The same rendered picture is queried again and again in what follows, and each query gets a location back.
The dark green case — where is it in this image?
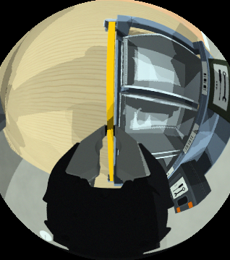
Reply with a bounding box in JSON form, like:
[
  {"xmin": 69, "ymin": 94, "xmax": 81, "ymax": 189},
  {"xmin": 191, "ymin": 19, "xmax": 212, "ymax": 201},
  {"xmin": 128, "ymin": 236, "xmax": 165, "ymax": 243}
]
[{"xmin": 207, "ymin": 58, "xmax": 230, "ymax": 123}]

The yellow bar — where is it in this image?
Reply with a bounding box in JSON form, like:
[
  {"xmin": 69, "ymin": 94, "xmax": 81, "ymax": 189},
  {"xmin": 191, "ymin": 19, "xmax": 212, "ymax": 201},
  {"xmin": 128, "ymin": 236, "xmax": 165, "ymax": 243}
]
[{"xmin": 106, "ymin": 22, "xmax": 116, "ymax": 181}]

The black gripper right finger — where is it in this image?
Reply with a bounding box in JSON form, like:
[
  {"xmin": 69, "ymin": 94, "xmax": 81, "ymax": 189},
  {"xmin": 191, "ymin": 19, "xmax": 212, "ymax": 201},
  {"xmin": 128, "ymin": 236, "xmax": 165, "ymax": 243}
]
[{"xmin": 114, "ymin": 125, "xmax": 174, "ymax": 209}]

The dark grey tool case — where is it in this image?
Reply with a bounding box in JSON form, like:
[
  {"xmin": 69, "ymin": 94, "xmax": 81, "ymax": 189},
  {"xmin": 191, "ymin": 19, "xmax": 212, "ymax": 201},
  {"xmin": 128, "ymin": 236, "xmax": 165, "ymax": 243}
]
[{"xmin": 168, "ymin": 160, "xmax": 211, "ymax": 214}]

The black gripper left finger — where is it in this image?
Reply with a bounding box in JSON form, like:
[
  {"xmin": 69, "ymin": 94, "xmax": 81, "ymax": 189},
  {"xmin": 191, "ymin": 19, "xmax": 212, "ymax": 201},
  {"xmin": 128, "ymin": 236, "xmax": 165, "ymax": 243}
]
[{"xmin": 43, "ymin": 125, "xmax": 107, "ymax": 203}]

